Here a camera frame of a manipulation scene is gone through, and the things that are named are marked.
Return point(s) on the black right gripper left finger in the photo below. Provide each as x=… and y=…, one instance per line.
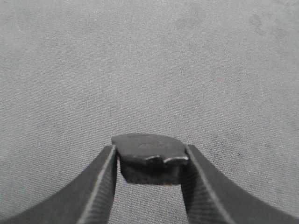
x=87, y=199

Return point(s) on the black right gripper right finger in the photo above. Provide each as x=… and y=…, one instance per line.
x=211, y=198

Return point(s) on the grey brake pad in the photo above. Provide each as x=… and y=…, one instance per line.
x=150, y=159

